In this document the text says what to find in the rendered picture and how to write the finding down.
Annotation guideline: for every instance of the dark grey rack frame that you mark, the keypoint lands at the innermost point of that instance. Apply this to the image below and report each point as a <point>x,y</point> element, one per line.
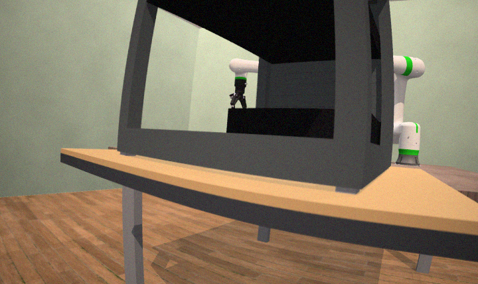
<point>307,59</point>

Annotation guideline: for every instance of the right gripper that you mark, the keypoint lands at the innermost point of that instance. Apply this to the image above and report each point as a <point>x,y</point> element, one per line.
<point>238,95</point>

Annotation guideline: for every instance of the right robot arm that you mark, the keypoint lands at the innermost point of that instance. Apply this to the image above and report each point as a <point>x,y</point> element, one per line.
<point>241,69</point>

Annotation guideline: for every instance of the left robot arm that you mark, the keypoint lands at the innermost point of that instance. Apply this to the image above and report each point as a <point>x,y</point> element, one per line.
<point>407,135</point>

